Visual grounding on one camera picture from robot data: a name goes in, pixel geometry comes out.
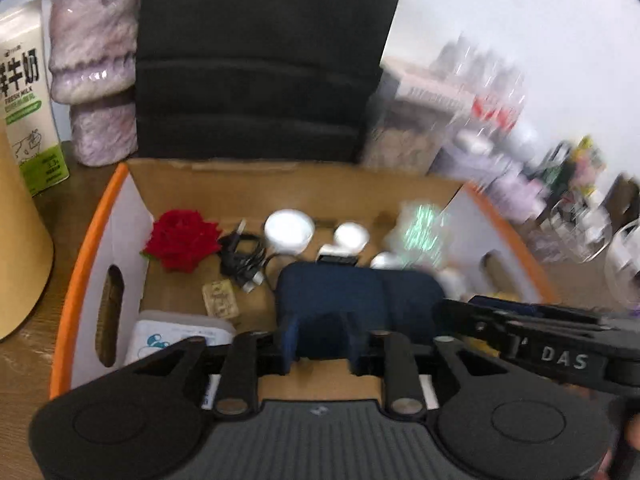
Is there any black paper bag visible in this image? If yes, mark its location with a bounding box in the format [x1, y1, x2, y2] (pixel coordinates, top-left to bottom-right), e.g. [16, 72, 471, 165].
[136, 0, 398, 162]

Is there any red orange cardboard box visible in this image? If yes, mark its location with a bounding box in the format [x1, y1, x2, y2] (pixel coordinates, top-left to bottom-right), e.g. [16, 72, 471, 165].
[50, 158, 559, 396]

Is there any red fabric rose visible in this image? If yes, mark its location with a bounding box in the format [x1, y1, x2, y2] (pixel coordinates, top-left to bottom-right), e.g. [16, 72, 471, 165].
[141, 209, 222, 273]

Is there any white bottle cap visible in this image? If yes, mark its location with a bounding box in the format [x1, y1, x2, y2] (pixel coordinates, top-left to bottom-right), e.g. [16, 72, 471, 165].
[333, 222, 370, 254]

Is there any flat white book box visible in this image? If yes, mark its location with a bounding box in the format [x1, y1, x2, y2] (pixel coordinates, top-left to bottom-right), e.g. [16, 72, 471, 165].
[378, 58, 475, 115]

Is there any coiled black cable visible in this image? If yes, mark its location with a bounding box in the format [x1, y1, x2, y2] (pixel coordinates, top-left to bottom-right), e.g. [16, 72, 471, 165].
[217, 218, 292, 294]

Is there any iridescent crumpled wrapper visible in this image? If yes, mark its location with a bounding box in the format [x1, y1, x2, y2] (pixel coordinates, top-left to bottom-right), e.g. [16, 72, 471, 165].
[384, 200, 450, 271]

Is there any dark blue pouch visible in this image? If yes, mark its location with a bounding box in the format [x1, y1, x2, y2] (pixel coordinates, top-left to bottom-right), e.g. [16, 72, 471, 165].
[274, 262, 446, 361]

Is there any beige mahjong tile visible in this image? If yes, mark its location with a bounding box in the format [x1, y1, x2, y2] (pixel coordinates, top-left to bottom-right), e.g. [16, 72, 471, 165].
[202, 280, 240, 320]

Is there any purple flower vase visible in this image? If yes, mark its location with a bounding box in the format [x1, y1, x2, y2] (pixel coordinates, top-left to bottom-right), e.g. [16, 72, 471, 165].
[49, 0, 141, 167]

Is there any clear plastic container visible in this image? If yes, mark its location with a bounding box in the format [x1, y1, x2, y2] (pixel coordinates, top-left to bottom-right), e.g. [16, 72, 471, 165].
[360, 100, 454, 176]

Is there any white tissue pack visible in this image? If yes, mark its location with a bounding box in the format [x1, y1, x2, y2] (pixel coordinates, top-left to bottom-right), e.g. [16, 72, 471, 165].
[124, 309, 239, 411]

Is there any yellow thermos jug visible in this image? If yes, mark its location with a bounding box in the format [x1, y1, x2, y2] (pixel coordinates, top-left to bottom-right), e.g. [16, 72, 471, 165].
[0, 132, 54, 338]

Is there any white round lid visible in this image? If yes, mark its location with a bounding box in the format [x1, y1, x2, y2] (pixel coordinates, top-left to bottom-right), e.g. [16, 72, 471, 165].
[264, 209, 314, 255]

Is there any small white lid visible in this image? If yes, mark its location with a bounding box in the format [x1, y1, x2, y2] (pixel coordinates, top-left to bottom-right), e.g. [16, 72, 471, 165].
[370, 252, 407, 270]

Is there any milk carton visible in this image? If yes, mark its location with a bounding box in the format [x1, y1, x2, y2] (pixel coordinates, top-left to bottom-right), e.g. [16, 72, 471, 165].
[1, 0, 68, 195]

